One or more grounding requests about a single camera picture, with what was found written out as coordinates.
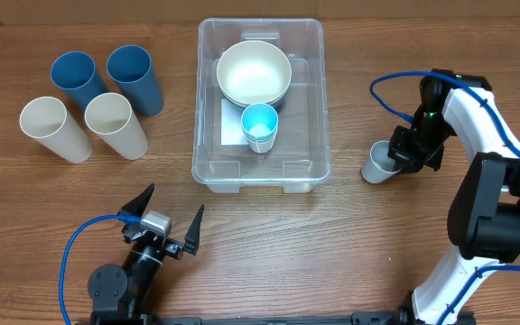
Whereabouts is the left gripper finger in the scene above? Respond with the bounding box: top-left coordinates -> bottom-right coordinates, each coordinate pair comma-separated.
118,183 -> 154,218
183,205 -> 205,255

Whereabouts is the grey small cup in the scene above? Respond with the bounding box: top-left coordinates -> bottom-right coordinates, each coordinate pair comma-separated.
361,141 -> 400,184

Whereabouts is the cream tall cup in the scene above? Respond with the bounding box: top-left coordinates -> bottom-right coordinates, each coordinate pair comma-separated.
19,97 -> 93,163
84,92 -> 148,160

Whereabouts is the light blue small cup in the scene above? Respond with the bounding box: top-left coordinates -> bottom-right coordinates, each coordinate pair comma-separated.
241,103 -> 279,142

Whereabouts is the cream bowl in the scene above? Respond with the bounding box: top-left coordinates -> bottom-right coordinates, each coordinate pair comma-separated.
216,40 -> 293,107

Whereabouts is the pink small cup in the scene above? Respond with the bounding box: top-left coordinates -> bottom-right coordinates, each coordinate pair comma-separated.
247,137 -> 275,154

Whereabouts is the dark blue bowl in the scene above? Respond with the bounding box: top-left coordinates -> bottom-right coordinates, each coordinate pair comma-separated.
223,91 -> 288,111

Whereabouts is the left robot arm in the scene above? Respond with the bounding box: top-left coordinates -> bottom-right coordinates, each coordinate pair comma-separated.
88,184 -> 204,324

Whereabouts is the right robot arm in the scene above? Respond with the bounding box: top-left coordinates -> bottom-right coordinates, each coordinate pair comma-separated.
387,70 -> 520,324

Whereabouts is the white label in container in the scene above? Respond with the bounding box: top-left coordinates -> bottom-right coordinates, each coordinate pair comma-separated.
220,99 -> 248,146

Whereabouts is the clear plastic storage container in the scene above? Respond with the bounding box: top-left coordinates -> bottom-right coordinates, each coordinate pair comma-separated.
191,18 -> 331,193

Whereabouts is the dark blue tall cup right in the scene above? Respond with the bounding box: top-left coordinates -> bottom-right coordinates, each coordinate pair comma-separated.
107,45 -> 164,116

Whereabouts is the dark blue tall cup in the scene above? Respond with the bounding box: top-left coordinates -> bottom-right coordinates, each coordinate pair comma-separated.
51,51 -> 108,111
107,45 -> 164,116

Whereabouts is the dark blue tall cup left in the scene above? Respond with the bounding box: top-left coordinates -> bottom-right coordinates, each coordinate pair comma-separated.
51,51 -> 108,111

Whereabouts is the left blue cable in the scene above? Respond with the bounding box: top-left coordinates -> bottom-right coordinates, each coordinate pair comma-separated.
58,213 -> 143,325

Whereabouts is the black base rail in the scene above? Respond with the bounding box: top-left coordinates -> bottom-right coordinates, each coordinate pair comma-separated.
74,311 -> 477,325

